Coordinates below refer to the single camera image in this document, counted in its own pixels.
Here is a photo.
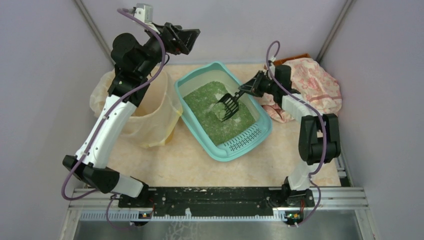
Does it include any brown wooden box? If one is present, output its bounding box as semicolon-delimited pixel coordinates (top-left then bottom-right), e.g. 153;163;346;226
273;53;311;66

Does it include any teal litter box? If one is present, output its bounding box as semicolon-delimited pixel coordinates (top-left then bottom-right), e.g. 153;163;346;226
174;61;273;162

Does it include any bin with beige bag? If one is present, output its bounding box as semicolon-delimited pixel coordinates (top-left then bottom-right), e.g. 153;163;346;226
99;70;183;148

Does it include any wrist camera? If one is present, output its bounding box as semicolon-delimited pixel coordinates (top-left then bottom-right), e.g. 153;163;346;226
267;56;276;77
133;3;154;24

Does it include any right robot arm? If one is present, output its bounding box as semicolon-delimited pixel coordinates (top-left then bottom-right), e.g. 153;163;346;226
238;65;341;207

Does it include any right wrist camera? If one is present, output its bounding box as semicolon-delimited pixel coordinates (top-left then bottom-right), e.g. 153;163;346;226
267;56;276;77

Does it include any purple cable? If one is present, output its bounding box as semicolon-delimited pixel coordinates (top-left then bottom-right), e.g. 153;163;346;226
60;7;167;231
265;40;328;228

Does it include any black litter scoop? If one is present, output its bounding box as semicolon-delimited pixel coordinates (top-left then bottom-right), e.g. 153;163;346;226
213;91;244;122

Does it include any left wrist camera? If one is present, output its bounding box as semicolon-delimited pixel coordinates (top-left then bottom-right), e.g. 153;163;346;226
133;3;154;24

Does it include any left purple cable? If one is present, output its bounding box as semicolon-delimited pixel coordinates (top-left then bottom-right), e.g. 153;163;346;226
60;7;167;231

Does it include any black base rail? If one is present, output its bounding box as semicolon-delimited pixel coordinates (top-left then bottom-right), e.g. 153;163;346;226
69;186;369;223

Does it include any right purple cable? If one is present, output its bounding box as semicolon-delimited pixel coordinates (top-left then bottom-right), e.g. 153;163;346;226
265;40;328;228

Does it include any pink patterned cloth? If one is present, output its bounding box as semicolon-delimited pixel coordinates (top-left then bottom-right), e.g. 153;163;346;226
255;57;342;123

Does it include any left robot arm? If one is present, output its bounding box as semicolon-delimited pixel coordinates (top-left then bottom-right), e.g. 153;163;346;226
62;22;201;199

